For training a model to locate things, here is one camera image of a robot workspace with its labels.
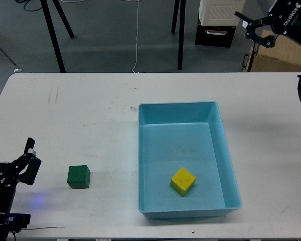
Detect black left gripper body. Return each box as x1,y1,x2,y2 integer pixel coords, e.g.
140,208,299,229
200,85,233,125
0,162,22,187

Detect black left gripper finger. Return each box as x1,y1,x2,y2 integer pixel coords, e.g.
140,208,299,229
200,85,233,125
16,138,42,185

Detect white hanging cord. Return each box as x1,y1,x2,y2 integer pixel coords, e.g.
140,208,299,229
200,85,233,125
131,0,140,74

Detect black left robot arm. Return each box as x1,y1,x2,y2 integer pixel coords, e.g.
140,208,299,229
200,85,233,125
0,138,41,240

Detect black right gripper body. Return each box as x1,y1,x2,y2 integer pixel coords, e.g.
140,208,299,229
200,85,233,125
268,0,301,34

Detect yellow wooden block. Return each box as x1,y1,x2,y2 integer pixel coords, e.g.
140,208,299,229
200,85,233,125
170,167,196,197

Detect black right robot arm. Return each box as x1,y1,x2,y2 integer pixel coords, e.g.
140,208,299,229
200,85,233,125
235,1,301,48

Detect light blue plastic box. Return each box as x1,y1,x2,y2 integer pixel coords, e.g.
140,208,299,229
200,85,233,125
138,101,242,219

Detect black left table legs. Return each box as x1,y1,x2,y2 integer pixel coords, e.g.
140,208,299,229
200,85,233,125
39,0,75,73

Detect green wooden block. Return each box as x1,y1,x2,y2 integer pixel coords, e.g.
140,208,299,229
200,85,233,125
67,165,91,189

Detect white appliance box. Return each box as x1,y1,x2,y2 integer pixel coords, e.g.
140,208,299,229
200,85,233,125
198,0,246,26

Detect black table legs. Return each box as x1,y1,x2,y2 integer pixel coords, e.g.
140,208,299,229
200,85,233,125
39,0,75,73
171,0,186,70

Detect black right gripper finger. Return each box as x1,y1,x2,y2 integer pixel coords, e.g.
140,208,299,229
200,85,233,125
234,12,272,28
245,31,278,48

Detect dark drawer box with handle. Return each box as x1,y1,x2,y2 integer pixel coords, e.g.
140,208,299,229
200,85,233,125
195,19,236,48

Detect black cable on floor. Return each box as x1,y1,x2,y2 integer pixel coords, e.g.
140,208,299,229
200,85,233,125
15,0,42,12

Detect black right table legs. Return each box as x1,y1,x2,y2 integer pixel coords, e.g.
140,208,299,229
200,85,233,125
171,0,186,70

